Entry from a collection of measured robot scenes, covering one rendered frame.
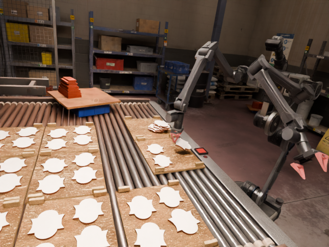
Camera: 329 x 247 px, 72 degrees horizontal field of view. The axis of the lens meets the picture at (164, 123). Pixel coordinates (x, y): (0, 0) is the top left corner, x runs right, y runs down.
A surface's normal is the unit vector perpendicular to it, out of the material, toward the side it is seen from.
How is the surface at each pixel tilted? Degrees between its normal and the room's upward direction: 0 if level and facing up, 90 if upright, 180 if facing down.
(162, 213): 0
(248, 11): 90
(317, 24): 90
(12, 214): 0
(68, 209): 0
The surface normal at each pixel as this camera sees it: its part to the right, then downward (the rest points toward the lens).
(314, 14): -0.93, 0.03
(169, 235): 0.11, -0.92
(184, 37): 0.33, 0.39
